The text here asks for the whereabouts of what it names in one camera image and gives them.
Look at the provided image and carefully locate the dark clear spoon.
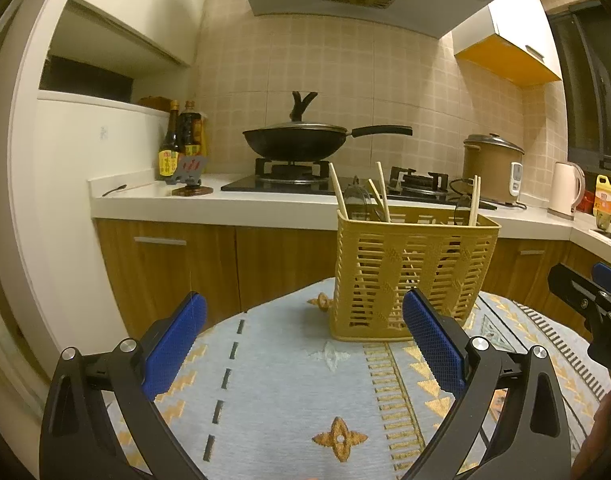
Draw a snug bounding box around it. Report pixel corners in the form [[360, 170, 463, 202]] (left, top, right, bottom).
[[454, 194, 473, 226]]

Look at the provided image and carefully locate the dark kitchen window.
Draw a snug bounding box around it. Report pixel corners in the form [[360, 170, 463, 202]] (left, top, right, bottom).
[[548, 0, 611, 174]]

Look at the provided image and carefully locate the red label sauce bottle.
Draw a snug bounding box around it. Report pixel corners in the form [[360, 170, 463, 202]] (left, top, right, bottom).
[[180, 101, 207, 156]]

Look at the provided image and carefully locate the dark soy sauce bottle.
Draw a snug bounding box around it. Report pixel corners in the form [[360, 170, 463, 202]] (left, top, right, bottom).
[[158, 100, 182, 179]]

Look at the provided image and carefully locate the blue patterned table cloth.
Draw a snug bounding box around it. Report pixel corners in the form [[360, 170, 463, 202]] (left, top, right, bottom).
[[102, 276, 611, 480]]

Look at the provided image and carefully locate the wooden chopstick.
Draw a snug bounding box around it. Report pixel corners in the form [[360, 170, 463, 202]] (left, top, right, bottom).
[[376, 160, 391, 223], [468, 174, 481, 226], [367, 178, 388, 221], [328, 162, 348, 220]]

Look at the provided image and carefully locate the beige plastic utensil basket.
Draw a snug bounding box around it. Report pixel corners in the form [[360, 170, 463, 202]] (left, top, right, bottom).
[[328, 206, 501, 342]]

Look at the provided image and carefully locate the person's right hand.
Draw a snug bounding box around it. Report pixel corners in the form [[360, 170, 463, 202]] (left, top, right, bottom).
[[570, 390, 611, 480]]

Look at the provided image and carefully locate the white and orange wall cabinet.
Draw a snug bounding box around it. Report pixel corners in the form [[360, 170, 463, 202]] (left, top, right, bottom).
[[452, 0, 561, 87]]

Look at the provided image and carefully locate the white electric kettle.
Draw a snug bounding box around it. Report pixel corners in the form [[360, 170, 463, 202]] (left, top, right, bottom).
[[547, 162, 585, 220]]

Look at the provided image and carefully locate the black glass gas hob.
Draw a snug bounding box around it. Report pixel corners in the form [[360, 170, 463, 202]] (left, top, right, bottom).
[[220, 157, 500, 212]]

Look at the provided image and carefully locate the yellow oil bottle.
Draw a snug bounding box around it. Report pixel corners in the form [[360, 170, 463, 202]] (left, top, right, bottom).
[[593, 174, 611, 231]]

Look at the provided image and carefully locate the black wok with lid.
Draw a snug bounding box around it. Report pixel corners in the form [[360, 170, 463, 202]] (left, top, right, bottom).
[[243, 91, 413, 162]]

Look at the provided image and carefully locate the brown rice cooker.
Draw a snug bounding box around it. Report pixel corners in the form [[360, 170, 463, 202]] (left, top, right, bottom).
[[462, 133, 525, 205]]

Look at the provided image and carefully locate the white left upper cabinet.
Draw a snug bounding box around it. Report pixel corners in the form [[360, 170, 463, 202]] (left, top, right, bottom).
[[40, 0, 206, 103]]

